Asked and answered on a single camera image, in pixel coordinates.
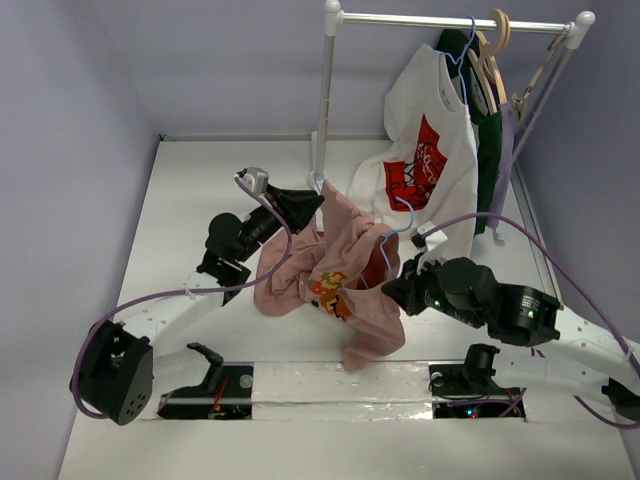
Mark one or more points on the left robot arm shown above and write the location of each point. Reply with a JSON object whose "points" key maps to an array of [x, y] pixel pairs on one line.
{"points": [[113, 376]]}

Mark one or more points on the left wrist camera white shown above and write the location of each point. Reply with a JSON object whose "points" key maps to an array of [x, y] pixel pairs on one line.
{"points": [[254, 180]]}

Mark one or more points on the light blue wire hanger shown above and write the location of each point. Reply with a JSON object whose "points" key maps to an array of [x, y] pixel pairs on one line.
{"points": [[395, 235]]}

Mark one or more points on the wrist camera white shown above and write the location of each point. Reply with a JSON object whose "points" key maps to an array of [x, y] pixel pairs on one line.
{"points": [[431, 244], [254, 180]]}

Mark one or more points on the white Coca-Cola t shirt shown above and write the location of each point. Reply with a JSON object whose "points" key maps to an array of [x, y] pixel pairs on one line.
{"points": [[430, 172]]}

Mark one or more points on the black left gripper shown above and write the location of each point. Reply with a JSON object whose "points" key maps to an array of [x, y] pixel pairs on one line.
{"points": [[296, 207]]}

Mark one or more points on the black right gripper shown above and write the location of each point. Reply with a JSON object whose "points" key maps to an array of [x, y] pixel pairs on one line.
{"points": [[413, 288]]}

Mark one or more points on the wooden clip hanger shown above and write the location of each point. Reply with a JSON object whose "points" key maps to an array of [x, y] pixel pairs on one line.
{"points": [[520, 102]]}

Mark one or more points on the lilac t shirt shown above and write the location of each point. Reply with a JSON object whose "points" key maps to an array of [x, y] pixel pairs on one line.
{"points": [[507, 138]]}

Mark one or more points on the white clothes rack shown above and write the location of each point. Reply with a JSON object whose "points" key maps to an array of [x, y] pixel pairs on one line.
{"points": [[573, 33]]}

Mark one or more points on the dark green t shirt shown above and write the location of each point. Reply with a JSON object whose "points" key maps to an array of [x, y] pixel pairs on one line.
{"points": [[486, 128]]}

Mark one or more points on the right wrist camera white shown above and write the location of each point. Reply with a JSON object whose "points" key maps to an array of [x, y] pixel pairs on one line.
{"points": [[431, 244]]}

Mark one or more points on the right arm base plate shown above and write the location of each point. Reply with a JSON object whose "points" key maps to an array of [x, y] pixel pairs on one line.
{"points": [[471, 388]]}

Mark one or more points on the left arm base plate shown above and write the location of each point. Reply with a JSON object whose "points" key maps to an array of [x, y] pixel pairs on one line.
{"points": [[224, 393]]}

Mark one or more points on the pink t shirt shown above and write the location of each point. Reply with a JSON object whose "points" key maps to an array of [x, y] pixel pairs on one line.
{"points": [[340, 271]]}

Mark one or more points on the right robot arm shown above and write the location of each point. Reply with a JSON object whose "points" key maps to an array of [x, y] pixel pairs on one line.
{"points": [[536, 343]]}

